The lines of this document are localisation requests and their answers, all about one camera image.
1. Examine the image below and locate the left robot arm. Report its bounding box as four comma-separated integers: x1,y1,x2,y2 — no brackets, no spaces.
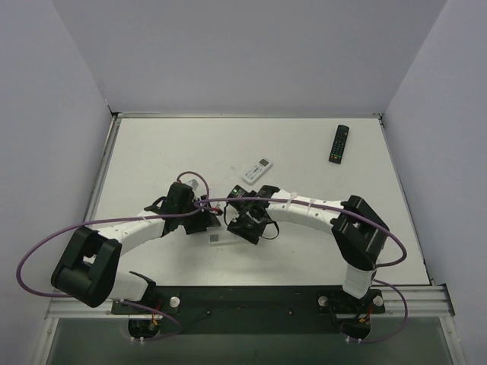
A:
51,182,223,313

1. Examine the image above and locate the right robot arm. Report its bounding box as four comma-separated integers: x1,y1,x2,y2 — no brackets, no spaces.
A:
228,186,387,299

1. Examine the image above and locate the white AC remote with display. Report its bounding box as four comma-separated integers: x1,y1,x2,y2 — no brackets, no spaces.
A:
242,158,273,186

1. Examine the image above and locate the black TV remote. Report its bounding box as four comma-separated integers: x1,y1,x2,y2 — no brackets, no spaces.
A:
329,125,349,164

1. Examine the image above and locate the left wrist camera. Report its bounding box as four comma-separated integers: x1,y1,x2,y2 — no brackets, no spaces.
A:
185,179,199,192

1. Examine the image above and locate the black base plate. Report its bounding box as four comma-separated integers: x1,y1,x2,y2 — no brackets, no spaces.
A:
111,285,385,335

